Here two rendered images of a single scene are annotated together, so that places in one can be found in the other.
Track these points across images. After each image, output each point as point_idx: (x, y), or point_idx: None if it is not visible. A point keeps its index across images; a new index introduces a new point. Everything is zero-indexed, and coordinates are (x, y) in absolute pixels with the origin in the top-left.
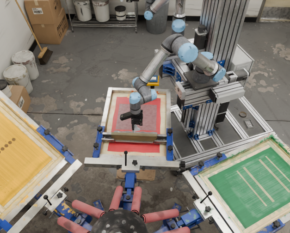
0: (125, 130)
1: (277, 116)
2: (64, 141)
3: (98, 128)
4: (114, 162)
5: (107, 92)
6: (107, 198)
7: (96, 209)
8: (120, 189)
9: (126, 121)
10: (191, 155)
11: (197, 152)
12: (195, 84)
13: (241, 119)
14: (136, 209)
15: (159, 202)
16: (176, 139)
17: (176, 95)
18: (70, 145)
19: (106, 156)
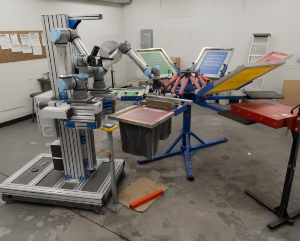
0: (159, 112)
1: (0, 178)
2: (208, 235)
3: (177, 104)
4: (176, 98)
5: (155, 123)
6: (181, 180)
7: (193, 79)
8: (179, 91)
9: (155, 114)
10: (107, 161)
11: (102, 161)
12: (107, 86)
13: (41, 168)
14: (178, 77)
15: (148, 168)
16: (105, 173)
17: (38, 235)
18: (202, 227)
19: (179, 104)
